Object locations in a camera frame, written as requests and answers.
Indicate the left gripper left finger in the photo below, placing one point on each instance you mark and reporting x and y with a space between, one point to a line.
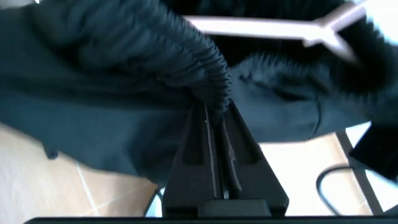
189 183

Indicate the black knitted garment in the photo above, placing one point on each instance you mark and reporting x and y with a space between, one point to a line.
93 93

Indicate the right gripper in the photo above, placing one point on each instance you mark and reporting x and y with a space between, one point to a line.
382 149

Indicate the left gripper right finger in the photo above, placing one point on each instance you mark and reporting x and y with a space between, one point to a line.
261 183

